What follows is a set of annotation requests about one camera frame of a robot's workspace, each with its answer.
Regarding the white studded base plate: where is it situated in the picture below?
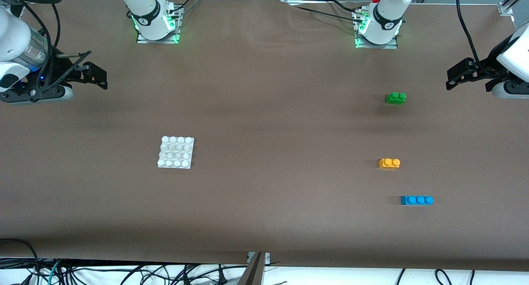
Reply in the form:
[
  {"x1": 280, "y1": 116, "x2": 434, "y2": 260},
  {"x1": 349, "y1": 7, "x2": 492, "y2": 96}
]
[{"x1": 157, "y1": 136, "x2": 195, "y2": 170}]

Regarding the blue three-stud block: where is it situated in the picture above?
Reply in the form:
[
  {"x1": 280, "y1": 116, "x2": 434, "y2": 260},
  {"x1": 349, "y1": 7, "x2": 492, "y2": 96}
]
[{"x1": 400, "y1": 195, "x2": 434, "y2": 206}]

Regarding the aluminium profile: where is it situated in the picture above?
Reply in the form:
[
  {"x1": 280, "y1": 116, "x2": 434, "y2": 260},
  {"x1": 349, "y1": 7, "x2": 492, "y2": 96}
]
[{"x1": 498, "y1": 0, "x2": 529, "y2": 17}]

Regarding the brown table cover sheet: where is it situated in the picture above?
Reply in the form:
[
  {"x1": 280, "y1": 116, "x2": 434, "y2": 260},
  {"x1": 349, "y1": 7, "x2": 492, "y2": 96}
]
[{"x1": 0, "y1": 0, "x2": 529, "y2": 273}]

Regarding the grey slanted beam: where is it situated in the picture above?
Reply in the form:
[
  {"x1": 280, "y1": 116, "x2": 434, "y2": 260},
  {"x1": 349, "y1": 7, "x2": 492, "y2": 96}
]
[{"x1": 237, "y1": 252, "x2": 266, "y2": 285}]

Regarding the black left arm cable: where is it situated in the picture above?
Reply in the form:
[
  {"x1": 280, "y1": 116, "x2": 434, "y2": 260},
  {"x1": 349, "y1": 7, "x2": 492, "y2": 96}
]
[{"x1": 456, "y1": 0, "x2": 498, "y2": 78}]

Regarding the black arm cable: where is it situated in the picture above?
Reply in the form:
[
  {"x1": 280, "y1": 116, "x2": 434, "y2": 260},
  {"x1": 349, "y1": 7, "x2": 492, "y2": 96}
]
[
  {"x1": 16, "y1": 0, "x2": 92, "y2": 96},
  {"x1": 456, "y1": 0, "x2": 498, "y2": 78}
]

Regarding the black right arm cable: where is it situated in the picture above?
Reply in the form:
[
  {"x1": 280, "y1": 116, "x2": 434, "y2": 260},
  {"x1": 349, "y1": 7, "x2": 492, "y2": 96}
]
[{"x1": 16, "y1": 0, "x2": 92, "y2": 96}]

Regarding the black looped cable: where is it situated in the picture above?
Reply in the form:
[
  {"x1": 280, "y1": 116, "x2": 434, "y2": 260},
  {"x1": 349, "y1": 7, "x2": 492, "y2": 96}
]
[{"x1": 0, "y1": 238, "x2": 41, "y2": 285}]

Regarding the teal cable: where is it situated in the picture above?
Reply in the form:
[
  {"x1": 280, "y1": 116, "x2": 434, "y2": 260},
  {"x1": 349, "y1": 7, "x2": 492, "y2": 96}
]
[{"x1": 46, "y1": 259, "x2": 63, "y2": 285}]

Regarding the small metal bracket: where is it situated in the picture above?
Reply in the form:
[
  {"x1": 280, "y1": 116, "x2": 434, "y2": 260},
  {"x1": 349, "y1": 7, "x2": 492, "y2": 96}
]
[{"x1": 247, "y1": 252, "x2": 271, "y2": 266}]

